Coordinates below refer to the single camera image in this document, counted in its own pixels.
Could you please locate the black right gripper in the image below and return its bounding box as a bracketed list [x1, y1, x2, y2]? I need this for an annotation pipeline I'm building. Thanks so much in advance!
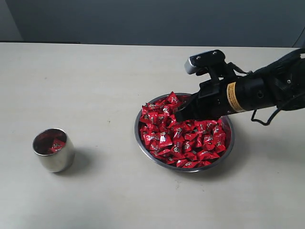
[175, 76, 275, 122]

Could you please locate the steel bowl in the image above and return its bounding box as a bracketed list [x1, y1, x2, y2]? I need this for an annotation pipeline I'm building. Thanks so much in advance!
[134, 93, 235, 173]

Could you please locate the pile of red candies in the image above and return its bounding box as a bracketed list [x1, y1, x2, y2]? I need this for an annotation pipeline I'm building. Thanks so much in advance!
[139, 91, 226, 168]

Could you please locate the steel cup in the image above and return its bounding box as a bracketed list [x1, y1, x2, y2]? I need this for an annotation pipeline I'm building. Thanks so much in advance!
[32, 128, 75, 173]

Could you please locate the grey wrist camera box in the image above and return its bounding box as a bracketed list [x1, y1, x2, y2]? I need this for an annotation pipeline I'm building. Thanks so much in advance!
[184, 50, 237, 83]

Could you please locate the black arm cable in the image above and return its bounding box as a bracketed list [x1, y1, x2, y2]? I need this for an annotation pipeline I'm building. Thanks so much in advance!
[233, 47, 305, 126]

